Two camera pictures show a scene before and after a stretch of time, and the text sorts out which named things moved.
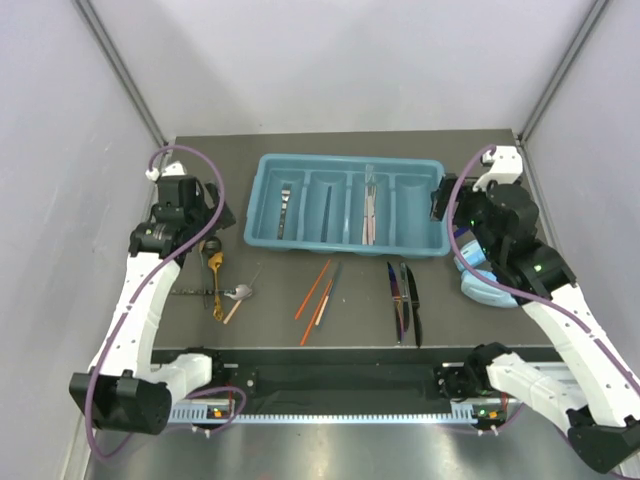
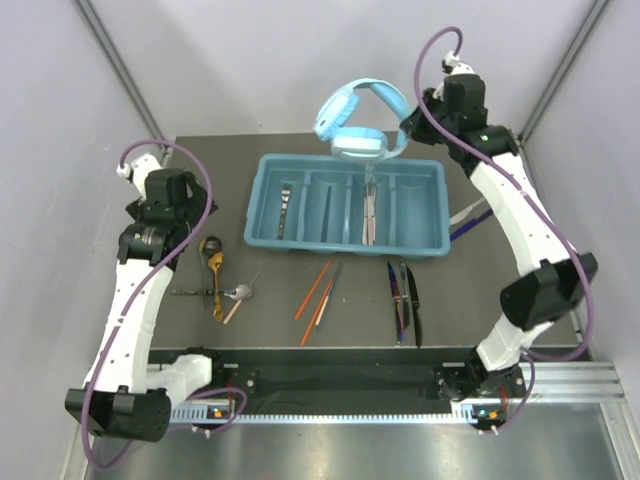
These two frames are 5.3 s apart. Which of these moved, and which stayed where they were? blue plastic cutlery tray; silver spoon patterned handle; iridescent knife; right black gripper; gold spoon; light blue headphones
Moved: right black gripper; light blue headphones
Stayed: gold spoon; silver spoon patterned handle; iridescent knife; blue plastic cutlery tray
